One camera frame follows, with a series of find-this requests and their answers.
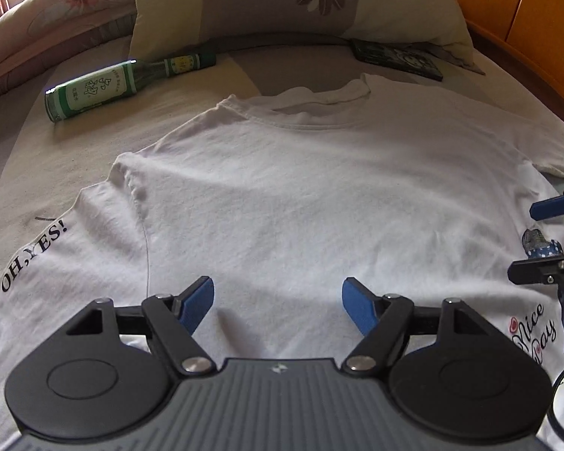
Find green glass bottle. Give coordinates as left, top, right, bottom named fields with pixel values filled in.
left=44, top=51, right=217, bottom=124

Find wooden bed headboard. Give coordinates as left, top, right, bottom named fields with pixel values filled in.
left=432, top=0, right=564, bottom=118

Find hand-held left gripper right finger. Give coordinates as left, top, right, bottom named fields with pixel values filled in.
left=341, top=276, right=493, bottom=379

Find folded pink floral quilt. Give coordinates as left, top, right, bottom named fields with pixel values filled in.
left=0, top=0, right=139, bottom=99

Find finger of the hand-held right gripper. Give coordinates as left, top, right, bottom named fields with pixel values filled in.
left=508, top=245, right=564, bottom=313
left=530, top=187, right=564, bottom=221

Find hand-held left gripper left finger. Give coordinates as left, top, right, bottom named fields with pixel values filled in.
left=66, top=275, right=217, bottom=378

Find white printed t-shirt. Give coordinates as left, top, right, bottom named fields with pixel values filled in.
left=0, top=73, right=564, bottom=451

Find floral patchwork pillow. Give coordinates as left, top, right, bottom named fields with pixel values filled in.
left=129, top=0, right=487, bottom=76

